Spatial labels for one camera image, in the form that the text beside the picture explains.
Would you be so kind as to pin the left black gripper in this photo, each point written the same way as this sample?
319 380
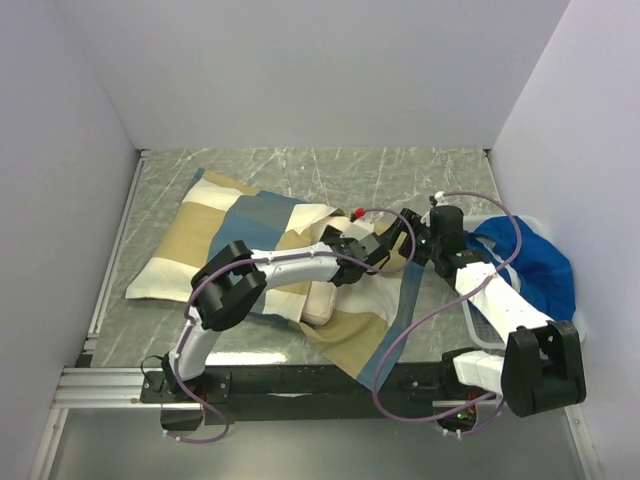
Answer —
336 234

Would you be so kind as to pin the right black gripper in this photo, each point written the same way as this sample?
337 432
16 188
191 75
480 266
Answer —
421 223

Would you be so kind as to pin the cream white pillow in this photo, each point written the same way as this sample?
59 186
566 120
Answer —
321 298

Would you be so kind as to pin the blue beige patchwork pillowcase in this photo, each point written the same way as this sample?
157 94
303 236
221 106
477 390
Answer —
367 317

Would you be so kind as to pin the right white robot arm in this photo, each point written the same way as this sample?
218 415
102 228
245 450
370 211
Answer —
532 338

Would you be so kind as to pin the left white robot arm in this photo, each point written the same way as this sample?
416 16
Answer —
228 287

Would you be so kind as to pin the blue cloth in basket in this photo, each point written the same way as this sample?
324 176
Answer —
540 273

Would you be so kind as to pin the white plastic basket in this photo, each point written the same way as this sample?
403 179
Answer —
481 331

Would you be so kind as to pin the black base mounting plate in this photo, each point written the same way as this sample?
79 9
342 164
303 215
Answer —
324 392

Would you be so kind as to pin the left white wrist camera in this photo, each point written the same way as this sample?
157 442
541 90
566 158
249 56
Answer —
361 225

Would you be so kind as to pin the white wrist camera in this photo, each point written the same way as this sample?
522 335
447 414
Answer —
437 199
361 225

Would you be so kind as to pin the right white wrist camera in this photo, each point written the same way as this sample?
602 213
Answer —
437 199

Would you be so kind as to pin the aluminium rail frame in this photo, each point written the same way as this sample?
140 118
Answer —
90 385

